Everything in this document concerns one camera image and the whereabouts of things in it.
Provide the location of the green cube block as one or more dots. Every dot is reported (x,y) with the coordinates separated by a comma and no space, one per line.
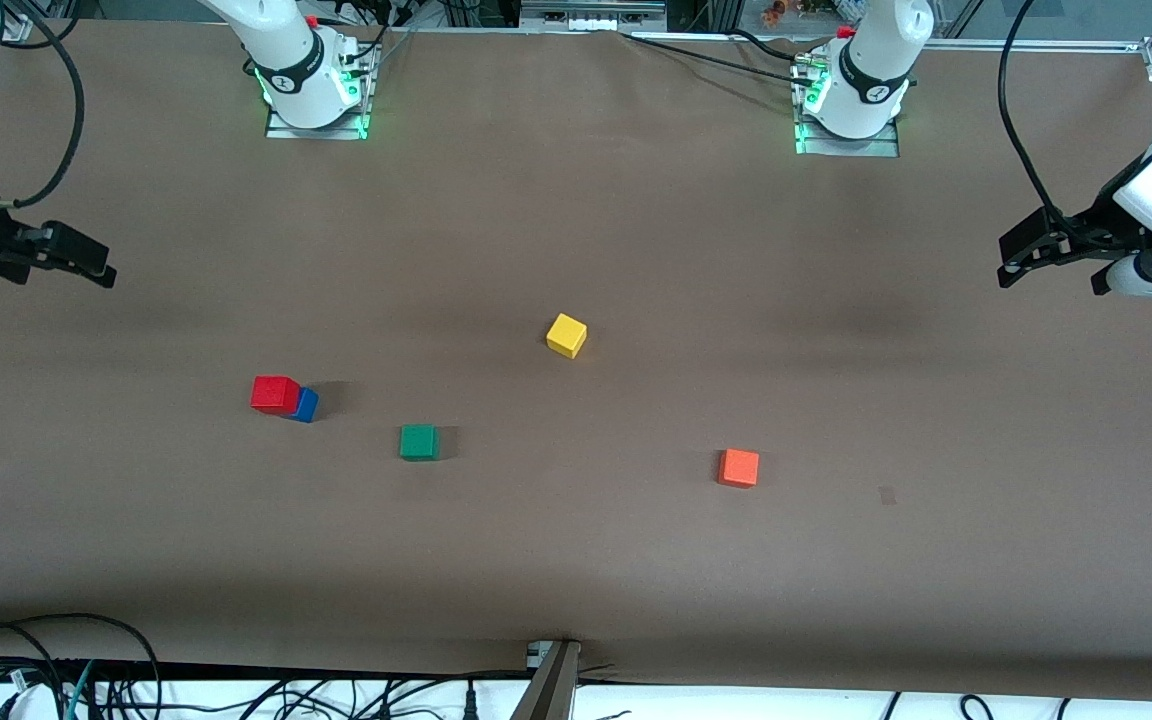
(419,441)

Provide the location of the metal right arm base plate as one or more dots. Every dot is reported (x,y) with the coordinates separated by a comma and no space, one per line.
(281,131)

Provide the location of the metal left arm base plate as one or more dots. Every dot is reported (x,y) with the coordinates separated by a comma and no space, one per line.
(856,148)

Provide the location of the small orange figurine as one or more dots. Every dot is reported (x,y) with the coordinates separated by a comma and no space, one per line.
(774,12)

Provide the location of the metal bracket post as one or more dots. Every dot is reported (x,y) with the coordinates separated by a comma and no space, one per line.
(551,690)

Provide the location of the white power strip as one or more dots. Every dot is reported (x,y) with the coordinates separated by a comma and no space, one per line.
(591,20)

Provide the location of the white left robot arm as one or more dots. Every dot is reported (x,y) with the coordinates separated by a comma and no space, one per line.
(866,90)

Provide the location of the yellow cube block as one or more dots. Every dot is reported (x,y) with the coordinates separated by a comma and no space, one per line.
(566,335)

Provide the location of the red cube block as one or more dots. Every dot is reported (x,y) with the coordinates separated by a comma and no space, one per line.
(274,393)

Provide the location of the blue cube block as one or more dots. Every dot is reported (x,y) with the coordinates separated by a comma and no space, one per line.
(308,405)

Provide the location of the aluminium frame rail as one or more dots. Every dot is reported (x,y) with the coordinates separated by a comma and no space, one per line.
(1036,44)

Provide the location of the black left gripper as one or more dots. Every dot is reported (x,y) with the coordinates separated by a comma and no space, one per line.
(1097,222)

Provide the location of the orange cube block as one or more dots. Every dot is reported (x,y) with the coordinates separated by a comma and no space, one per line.
(738,468)

